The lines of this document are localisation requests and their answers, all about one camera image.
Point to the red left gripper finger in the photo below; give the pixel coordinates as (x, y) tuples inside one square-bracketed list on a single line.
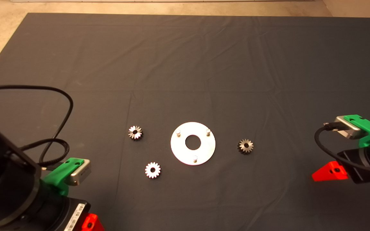
[(92, 224)]

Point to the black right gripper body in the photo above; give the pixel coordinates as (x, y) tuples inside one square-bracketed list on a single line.
[(353, 166)]

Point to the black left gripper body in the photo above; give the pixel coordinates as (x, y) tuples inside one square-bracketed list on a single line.
[(77, 218)]

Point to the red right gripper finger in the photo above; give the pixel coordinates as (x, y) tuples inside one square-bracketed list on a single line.
[(331, 173)]

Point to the small steel planetary gear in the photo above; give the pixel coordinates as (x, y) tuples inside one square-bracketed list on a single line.
[(157, 173), (241, 149), (139, 135)]

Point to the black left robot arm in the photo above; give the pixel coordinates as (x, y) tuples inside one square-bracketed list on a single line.
[(5, 179)]

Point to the round metal carrier plate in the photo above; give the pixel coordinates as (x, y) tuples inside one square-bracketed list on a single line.
[(204, 154)]

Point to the dark grey table cloth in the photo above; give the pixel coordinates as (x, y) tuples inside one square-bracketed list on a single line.
[(204, 64)]

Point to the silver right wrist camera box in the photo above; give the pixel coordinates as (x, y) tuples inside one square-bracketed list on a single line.
[(348, 130)]

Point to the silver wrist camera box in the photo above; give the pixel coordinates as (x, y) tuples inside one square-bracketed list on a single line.
[(348, 130), (80, 173)]

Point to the green left camera mount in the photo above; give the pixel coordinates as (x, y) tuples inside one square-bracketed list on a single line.
[(55, 179)]

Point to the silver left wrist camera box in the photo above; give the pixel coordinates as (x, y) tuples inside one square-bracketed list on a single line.
[(80, 173)]

